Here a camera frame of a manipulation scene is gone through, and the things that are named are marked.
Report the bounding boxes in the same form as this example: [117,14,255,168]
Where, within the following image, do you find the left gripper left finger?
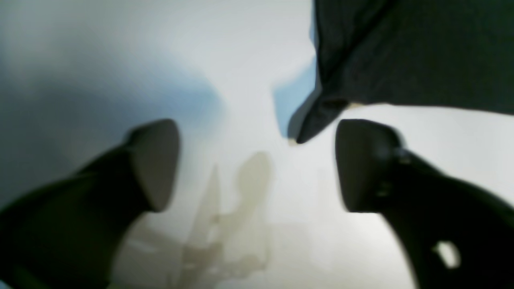
[1,119,180,289]

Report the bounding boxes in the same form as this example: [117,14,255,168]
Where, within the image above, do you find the black t-shirt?
[296,0,514,143]

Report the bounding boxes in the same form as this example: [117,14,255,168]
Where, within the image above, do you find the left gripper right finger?
[335,119,514,289]

